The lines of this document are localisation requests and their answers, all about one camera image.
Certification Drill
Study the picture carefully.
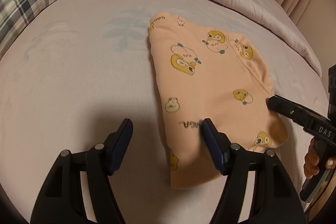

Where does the orange cartoon print baby garment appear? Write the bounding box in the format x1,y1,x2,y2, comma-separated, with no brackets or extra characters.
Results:
149,12,288,189

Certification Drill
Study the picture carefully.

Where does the person's right hand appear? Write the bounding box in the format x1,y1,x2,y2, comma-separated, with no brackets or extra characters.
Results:
303,138,319,179

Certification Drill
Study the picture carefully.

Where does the lilac bed sheet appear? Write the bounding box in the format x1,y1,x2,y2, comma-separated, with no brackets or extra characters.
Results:
1,0,328,223

